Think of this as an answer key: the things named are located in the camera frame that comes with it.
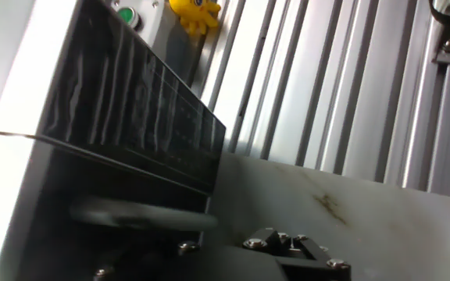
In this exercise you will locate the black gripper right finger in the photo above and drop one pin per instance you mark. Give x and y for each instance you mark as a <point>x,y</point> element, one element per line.
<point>315,271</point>

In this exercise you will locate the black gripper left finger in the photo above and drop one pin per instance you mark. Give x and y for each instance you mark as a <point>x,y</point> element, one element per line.
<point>151,269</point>

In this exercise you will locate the marble pattern table mat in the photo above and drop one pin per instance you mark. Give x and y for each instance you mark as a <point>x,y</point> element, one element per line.
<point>385,234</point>

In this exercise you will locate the yellow octopus toy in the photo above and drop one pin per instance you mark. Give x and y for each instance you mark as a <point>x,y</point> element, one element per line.
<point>193,13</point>

